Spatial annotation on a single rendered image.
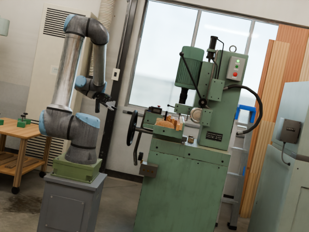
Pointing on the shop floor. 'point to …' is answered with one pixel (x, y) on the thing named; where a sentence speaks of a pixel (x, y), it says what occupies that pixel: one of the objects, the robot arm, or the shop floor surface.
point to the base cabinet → (180, 195)
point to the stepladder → (239, 165)
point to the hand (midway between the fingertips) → (115, 110)
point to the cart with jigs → (15, 171)
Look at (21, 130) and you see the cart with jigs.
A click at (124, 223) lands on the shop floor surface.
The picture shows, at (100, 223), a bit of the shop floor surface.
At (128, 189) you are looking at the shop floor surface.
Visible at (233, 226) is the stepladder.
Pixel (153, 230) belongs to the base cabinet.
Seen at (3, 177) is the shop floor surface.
